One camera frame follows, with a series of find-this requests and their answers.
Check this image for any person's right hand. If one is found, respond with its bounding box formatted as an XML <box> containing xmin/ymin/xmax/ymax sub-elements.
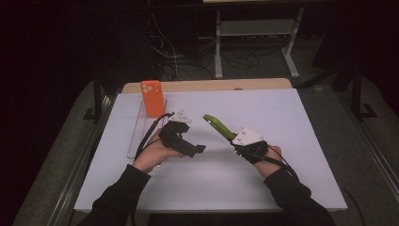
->
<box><xmin>252</xmin><ymin>144</ymin><xmax>284</xmax><ymax>180</ymax></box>

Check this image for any orange phone case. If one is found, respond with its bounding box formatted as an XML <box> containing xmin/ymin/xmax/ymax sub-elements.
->
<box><xmin>139</xmin><ymin>79</ymin><xmax>167</xmax><ymax>119</ymax></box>

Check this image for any tangle of floor cables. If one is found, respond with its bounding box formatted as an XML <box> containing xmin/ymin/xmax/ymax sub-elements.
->
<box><xmin>147</xmin><ymin>12</ymin><xmax>283</xmax><ymax>81</ymax></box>

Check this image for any black floor cable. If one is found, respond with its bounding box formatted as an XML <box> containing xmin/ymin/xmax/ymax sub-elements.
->
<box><xmin>340</xmin><ymin>185</ymin><xmax>369</xmax><ymax>226</ymax></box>

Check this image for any black metal stand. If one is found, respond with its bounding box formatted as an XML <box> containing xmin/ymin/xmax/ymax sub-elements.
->
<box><xmin>83</xmin><ymin>70</ymin><xmax>112</xmax><ymax>125</ymax></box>
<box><xmin>349</xmin><ymin>60</ymin><xmax>379</xmax><ymax>121</ymax></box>

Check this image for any green phone case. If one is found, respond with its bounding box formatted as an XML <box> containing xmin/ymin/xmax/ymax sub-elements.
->
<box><xmin>202</xmin><ymin>114</ymin><xmax>237</xmax><ymax>142</ymax></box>

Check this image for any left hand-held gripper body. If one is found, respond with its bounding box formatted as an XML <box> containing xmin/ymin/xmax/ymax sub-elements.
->
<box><xmin>159</xmin><ymin>109</ymin><xmax>198</xmax><ymax>158</ymax></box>

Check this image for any white table mat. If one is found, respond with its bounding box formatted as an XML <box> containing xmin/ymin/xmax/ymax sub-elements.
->
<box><xmin>73</xmin><ymin>88</ymin><xmax>348</xmax><ymax>213</ymax></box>

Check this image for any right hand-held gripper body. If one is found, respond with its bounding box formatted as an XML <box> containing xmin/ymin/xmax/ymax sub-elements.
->
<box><xmin>231</xmin><ymin>126</ymin><xmax>270</xmax><ymax>165</ymax></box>

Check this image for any clear plastic rack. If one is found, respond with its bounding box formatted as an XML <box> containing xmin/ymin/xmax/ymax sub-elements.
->
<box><xmin>126</xmin><ymin>98</ymin><xmax>169</xmax><ymax>159</ymax></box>

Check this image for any white metal desk frame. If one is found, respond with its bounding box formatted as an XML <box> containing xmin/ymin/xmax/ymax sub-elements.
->
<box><xmin>214</xmin><ymin>7</ymin><xmax>306</xmax><ymax>79</ymax></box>

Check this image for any wooden table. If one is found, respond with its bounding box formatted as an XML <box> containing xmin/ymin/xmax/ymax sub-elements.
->
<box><xmin>121</xmin><ymin>77</ymin><xmax>294</xmax><ymax>94</ymax></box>

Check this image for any left hand-held gripper cable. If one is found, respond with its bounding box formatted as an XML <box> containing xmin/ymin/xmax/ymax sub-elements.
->
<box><xmin>135</xmin><ymin>112</ymin><xmax>175</xmax><ymax>161</ymax></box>

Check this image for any person's left hand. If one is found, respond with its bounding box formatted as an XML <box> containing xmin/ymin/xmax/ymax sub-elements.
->
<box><xmin>131</xmin><ymin>128</ymin><xmax>184</xmax><ymax>174</ymax></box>

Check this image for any right hand-held gripper cable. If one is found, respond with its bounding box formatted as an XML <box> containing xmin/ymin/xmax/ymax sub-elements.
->
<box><xmin>263</xmin><ymin>146</ymin><xmax>299</xmax><ymax>181</ymax></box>

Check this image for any hand-held gripper cable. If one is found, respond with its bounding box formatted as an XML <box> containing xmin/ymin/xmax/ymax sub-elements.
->
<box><xmin>263</xmin><ymin>146</ymin><xmax>299</xmax><ymax>181</ymax></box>
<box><xmin>135</xmin><ymin>112</ymin><xmax>175</xmax><ymax>161</ymax></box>

